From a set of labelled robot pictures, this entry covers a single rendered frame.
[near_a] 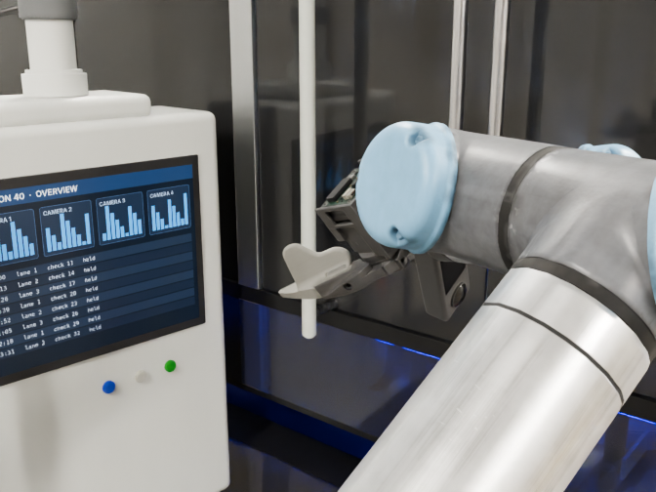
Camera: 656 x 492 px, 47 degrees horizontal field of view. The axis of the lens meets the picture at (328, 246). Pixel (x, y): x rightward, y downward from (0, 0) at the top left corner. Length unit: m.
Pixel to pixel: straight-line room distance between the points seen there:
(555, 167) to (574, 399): 0.12
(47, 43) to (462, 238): 0.93
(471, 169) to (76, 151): 0.87
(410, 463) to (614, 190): 0.15
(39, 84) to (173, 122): 0.21
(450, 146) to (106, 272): 0.91
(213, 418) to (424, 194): 1.13
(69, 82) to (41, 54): 0.06
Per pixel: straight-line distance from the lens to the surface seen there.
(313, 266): 0.69
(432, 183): 0.41
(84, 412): 1.33
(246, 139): 1.39
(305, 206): 1.22
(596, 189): 0.36
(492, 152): 0.42
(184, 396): 1.43
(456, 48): 1.05
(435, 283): 0.66
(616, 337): 0.34
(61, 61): 1.26
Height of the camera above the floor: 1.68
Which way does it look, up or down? 16 degrees down
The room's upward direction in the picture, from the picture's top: straight up
